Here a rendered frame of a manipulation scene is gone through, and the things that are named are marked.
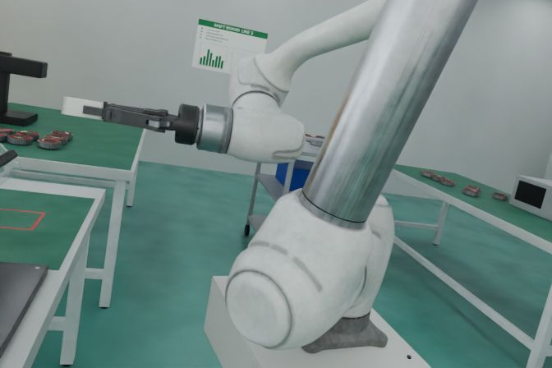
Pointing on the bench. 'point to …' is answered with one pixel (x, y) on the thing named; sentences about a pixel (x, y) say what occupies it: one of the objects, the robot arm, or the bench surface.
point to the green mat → (20, 243)
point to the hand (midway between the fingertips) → (84, 108)
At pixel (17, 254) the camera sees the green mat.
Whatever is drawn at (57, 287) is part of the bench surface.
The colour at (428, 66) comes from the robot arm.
